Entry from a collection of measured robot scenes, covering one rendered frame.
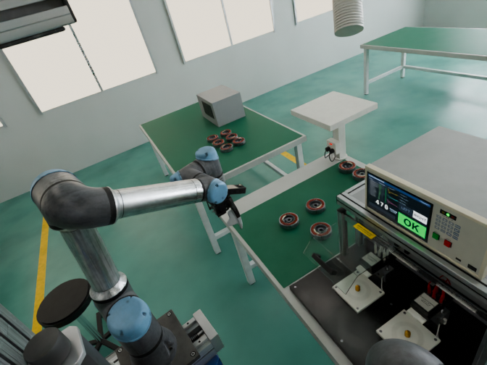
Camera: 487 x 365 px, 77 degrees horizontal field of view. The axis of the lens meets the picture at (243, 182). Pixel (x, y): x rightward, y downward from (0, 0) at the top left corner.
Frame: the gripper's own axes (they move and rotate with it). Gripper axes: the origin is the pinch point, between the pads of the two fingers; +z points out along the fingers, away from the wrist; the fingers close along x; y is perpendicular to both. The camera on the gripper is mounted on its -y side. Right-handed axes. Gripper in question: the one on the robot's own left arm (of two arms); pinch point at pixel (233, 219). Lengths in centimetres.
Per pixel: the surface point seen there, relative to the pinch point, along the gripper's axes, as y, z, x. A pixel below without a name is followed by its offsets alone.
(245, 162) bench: -64, 40, -93
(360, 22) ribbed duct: -120, -46, -27
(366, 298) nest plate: -27, 37, 44
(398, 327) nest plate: -25, 37, 60
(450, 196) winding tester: -42, -16, 62
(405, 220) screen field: -39, -2, 51
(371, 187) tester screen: -41, -8, 36
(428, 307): -31, 23, 66
